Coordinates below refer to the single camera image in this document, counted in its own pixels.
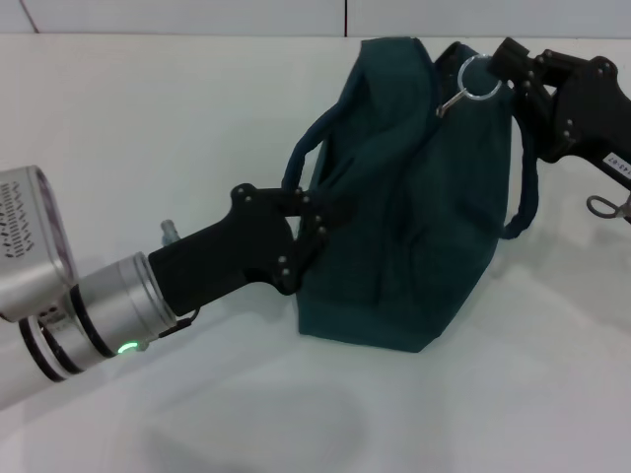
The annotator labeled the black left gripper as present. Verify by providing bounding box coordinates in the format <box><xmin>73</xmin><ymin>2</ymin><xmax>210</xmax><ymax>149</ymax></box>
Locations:
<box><xmin>147</xmin><ymin>181</ymin><xmax>357</xmax><ymax>317</ymax></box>

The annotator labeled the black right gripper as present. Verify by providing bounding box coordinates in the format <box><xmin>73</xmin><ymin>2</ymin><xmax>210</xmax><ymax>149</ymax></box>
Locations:
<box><xmin>489</xmin><ymin>36</ymin><xmax>631</xmax><ymax>191</ymax></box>

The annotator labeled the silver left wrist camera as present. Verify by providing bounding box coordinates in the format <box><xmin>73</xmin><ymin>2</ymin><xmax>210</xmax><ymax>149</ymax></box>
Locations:
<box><xmin>0</xmin><ymin>165</ymin><xmax>76</xmax><ymax>322</ymax></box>

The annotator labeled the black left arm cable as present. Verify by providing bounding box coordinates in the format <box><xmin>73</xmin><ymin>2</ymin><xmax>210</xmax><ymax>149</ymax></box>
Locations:
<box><xmin>157</xmin><ymin>307</ymin><xmax>202</xmax><ymax>342</ymax></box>

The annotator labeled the teal insulated lunch bag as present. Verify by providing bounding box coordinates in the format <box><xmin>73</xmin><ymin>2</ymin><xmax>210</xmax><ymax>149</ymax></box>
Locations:
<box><xmin>284</xmin><ymin>35</ymin><xmax>542</xmax><ymax>355</ymax></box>

